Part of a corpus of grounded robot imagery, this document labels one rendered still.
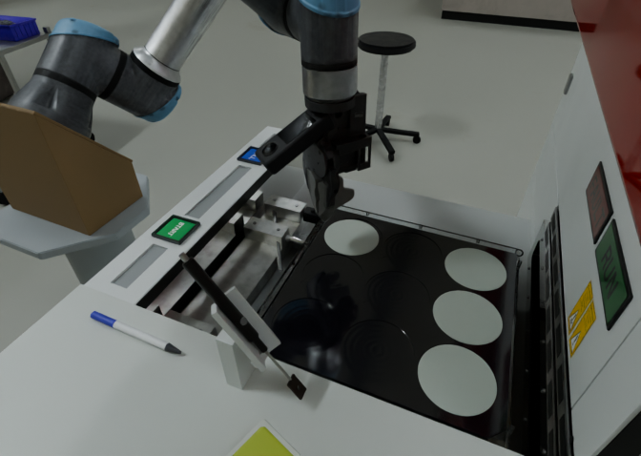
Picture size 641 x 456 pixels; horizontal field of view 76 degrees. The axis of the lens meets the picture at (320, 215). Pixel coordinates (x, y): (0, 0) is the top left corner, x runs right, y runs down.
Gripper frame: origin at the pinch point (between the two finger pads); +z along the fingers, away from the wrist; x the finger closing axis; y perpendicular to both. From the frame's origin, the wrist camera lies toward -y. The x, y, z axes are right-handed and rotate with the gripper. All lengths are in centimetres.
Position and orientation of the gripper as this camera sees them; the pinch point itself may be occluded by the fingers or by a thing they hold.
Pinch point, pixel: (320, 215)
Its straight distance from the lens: 68.4
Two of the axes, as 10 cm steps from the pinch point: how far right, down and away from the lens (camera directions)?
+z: 0.3, 8.1, 5.8
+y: 8.7, -3.1, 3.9
